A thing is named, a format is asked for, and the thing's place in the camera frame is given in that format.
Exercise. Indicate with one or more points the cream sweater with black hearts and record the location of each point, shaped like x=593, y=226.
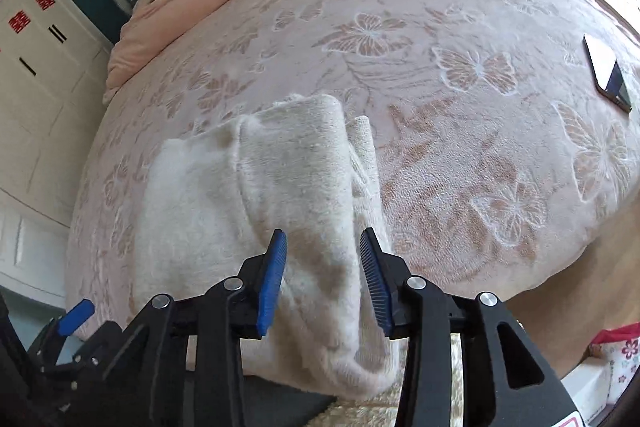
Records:
x=300, y=167

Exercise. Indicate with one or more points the butterfly printed blanket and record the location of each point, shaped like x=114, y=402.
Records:
x=450, y=107

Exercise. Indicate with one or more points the red paper decoration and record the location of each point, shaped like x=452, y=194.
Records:
x=46, y=1
x=20, y=21

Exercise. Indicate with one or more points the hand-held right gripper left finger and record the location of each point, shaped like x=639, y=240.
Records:
x=272, y=287

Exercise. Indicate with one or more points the white wardrobe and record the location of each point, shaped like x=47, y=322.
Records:
x=40, y=97

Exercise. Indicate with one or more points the cream fluffy rug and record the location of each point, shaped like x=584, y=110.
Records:
x=360, y=412

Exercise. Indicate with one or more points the floral box on floor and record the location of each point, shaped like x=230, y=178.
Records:
x=625, y=352

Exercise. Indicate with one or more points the black smartphone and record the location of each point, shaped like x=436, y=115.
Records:
x=617, y=84

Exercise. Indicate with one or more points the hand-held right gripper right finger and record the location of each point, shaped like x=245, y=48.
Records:
x=377, y=292

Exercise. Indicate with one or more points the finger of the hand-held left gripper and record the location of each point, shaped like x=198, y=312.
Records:
x=102, y=349
x=75, y=317

